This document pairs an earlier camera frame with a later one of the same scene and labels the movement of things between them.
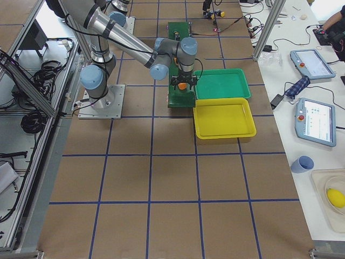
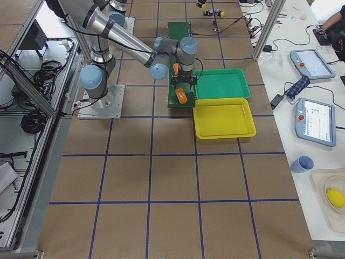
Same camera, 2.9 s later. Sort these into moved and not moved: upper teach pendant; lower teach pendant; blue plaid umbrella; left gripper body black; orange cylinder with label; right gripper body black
Moved: orange cylinder with label; left gripper body black
Not moved: blue plaid umbrella; right gripper body black; upper teach pendant; lower teach pendant
